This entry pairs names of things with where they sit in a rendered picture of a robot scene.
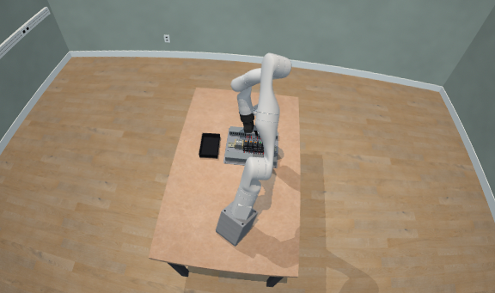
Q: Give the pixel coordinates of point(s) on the grey relay panel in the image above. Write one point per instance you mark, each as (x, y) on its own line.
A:
(237, 153)

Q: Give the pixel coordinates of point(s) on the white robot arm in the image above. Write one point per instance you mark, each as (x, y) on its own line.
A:
(266, 123)

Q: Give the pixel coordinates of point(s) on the black parts tray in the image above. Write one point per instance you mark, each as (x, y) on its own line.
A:
(210, 145)

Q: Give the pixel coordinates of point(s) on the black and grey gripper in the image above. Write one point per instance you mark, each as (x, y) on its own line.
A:
(247, 118)

